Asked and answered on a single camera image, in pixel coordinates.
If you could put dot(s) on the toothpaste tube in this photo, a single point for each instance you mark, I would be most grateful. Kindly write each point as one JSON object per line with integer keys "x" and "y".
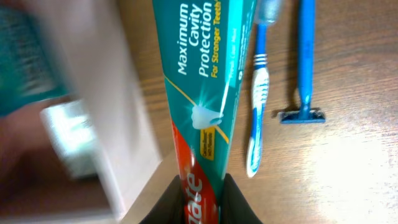
{"x": 203, "y": 47}

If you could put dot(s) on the white cardboard box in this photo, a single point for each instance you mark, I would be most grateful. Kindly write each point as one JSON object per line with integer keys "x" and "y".
{"x": 88, "y": 42}

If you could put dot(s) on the blue white toothbrush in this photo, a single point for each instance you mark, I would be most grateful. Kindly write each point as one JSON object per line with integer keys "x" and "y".
{"x": 267, "y": 14}

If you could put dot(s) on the blue disposable razor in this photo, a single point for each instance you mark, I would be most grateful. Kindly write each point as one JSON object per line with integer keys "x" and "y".
{"x": 305, "y": 64}

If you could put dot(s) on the white green soap box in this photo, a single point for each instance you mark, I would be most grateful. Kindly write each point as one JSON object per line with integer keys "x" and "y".
{"x": 72, "y": 136}

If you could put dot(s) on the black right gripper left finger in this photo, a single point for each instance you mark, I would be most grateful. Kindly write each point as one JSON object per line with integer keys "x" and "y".
{"x": 169, "y": 207}

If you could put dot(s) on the teal mouthwash bottle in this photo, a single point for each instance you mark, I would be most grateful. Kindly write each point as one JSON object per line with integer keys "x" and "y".
{"x": 29, "y": 72}

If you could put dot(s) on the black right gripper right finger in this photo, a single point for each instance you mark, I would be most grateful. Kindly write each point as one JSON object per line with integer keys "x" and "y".
{"x": 234, "y": 207}

